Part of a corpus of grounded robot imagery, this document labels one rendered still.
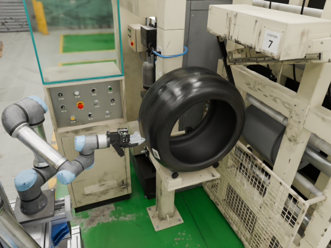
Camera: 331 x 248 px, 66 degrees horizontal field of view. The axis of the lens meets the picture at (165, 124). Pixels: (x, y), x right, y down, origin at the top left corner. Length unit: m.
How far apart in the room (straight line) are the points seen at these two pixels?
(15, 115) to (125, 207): 1.51
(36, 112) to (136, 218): 1.42
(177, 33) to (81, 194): 1.60
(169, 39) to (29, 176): 1.10
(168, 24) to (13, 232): 1.21
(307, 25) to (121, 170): 1.78
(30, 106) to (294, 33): 1.24
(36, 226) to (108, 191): 0.87
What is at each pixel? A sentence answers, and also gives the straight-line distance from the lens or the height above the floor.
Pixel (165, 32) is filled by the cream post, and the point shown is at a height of 1.64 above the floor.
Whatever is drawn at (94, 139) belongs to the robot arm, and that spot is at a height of 1.22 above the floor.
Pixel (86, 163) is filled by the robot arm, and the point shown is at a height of 1.10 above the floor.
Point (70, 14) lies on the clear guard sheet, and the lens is 1.79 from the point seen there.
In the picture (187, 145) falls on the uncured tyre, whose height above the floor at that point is 0.93.
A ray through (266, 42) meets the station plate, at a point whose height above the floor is 1.69.
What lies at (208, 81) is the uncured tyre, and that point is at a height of 1.48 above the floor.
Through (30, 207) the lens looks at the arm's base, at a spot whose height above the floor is 0.77.
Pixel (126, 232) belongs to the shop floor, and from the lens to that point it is 2.40.
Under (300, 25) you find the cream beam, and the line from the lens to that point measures 1.17.
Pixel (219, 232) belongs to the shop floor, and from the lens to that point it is 2.45.
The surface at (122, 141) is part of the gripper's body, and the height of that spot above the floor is 1.18.
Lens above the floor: 1.94
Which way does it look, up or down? 31 degrees down
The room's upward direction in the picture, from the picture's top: 2 degrees clockwise
